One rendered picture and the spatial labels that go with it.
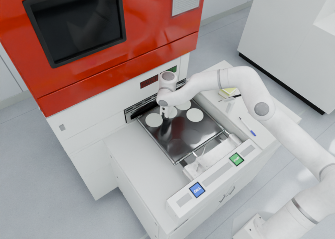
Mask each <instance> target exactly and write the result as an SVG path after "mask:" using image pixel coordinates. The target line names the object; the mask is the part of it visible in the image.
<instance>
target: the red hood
mask: <svg viewBox="0 0 335 239"><path fill-rule="evenodd" d="M203 3H204V0H0V43H1V45H2V46H3V48H4V50H5V51H6V53H7V54H8V56H9V58H10V59H11V61H12V63H13V64H14V66H15V68H16V69H17V71H18V73H19V74H20V76H21V78H22V79H23V81H24V83H25V84H26V86H27V88H28V89H29V91H30V93H31V94H32V96H33V97H34V99H35V101H36V103H37V104H38V106H39V108H40V109H41V111H42V113H43V114H44V116H45V117H46V118H47V117H49V116H51V115H54V114H56V113H58V112H60V111H62V110H64V109H67V108H69V107H71V106H73V105H75V104H78V103H80V102H82V101H84V100H86V99H88V98H91V97H93V96H95V95H97V94H99V93H102V92H104V91H106V90H108V89H110V88H112V87H115V86H117V85H119V84H121V83H123V82H125V81H128V80H130V79H132V78H134V77H136V76H139V75H141V74H143V73H145V72H147V71H149V70H152V69H154V68H156V67H158V66H160V65H163V64H165V63H167V62H169V61H171V60H173V59H176V58H178V57H180V56H182V55H184V54H187V53H189V52H191V51H193V50H195V49H196V45H197V39H198V33H199V27H200V21H201V15H202V9H203Z"/></svg>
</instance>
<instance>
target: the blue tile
mask: <svg viewBox="0 0 335 239"><path fill-rule="evenodd" d="M190 189H191V190H192V192H193V193H194V194H195V195H196V197H198V196H199V195H200V194H201V193H203V192H204V190H203V189H202V187H201V186H200V185H199V184H198V183H197V184H196V185H194V186H193V187H192V188H190Z"/></svg>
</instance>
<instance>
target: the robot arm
mask: <svg viewBox="0 0 335 239"><path fill-rule="evenodd" d="M176 81H177V76H176V74H175V73H173V72H171V71H165V72H163V73H161V74H160V80H159V91H158V94H157V99H156V100H157V104H158V105H160V106H161V107H160V115H162V119H165V120H168V118H169V115H170V113H171V111H172V108H173V106H177V105H182V104H184V103H186V102H188V101H189V100H191V99H192V98H193V97H194V96H195V95H196V94H197V93H199V92H202V91H209V90H218V89H226V88H238V90H239V92H240V94H241V96H242V99H243V101H244V103H245V106H246V108H247V110H248V112H249V113H250V115H251V116H252V117H253V118H254V119H255V120H257V121H259V122H260V123H262V124H263V125H264V126H265V128H266V129H267V130H268V131H269V132H270V133H271V134H272V135H273V136H274V137H275V138H276V139H277V140H278V141H279V142H280V143H281V144H282V145H283V146H284V147H285V148H286V149H287V150H288V151H289V152H290V153H292V154H293V155H294V156H295V157H296V158H297V159H298V160H299V161H300V162H301V163H302V164H303V165H304V166H305V167H306V168H307V169H308V170H309V171H310V172H311V173H312V174H313V175H314V176H315V177H316V178H317V180H318V181H319V183H318V184H317V185H315V186H313V187H311V188H308V189H305V190H302V191H300V192H299V193H297V194H296V195H295V196H294V197H293V198H292V199H290V200H289V201H288V202H287V203H286V204H285V205H284V206H283V207H281V208H280V209H279V210H278V211H277V212H276V213H275V214H274V215H272V216H271V217H270V218H269V219H268V220H267V221H264V220H263V219H261V218H255V219H254V221H253V224H254V228H255V230H256V232H257V234H258V235H259V237H260V238H261V239H300V238H301V237H302V236H304V235H305V234H306V233H307V232H308V231H310V230H311V229H312V228H313V227H315V226H316V225H317V224H318V223H320V222H321V221H322V220H323V219H324V218H326V217H327V216H329V215H332V214H335V157H334V156H333V155H331V154H330V153H329V152H328V151H327V150H325V149H324V148H323V147H322V146H321V145H320V144H319V143H318V142H317V141H315V140H314V139H313V138H312V137H311V136H310V135H309V134H308V133H307V132H306V131H305V130H303V129H302V128H301V127H300V126H299V125H298V124H297V123H296V122H295V121H293V120H292V119H291V118H290V117H289V116H288V115H287V114H285V113H284V112H283V111H282V110H281V109H280V108H279V107H278V106H276V105H275V104H274V101H273V99H272V97H271V95H270V94H269V92H268V90H267V88H266V86H265V85H264V83H263V81H262V80H261V78H260V76H259V75H258V73H257V72H256V71H255V70H254V69H253V68H251V67H249V66H237V67H231V68H224V69H218V70H212V71H206V72H200V73H196V74H194V75H192V76H191V78H190V79H189V81H188V82H187V83H186V85H185V86H184V87H182V88H181V89H179V90H177V91H176Z"/></svg>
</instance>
